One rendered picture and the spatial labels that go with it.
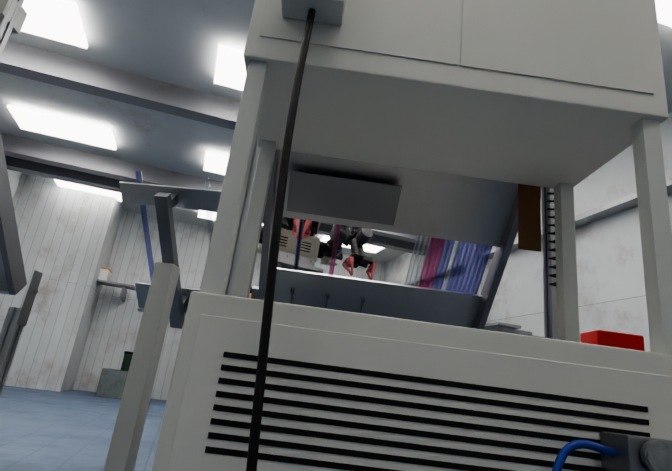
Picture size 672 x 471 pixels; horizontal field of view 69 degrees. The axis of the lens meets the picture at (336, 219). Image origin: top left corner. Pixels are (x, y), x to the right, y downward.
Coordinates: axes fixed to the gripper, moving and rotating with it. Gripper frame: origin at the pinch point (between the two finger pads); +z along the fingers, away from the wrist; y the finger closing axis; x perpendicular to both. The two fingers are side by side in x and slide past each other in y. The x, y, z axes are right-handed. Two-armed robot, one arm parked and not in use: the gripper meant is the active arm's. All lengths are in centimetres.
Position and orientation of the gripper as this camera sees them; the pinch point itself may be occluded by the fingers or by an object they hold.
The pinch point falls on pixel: (299, 236)
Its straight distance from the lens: 157.5
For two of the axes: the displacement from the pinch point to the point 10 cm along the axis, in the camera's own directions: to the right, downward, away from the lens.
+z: -0.5, 4.7, -8.8
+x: -1.4, 8.7, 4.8
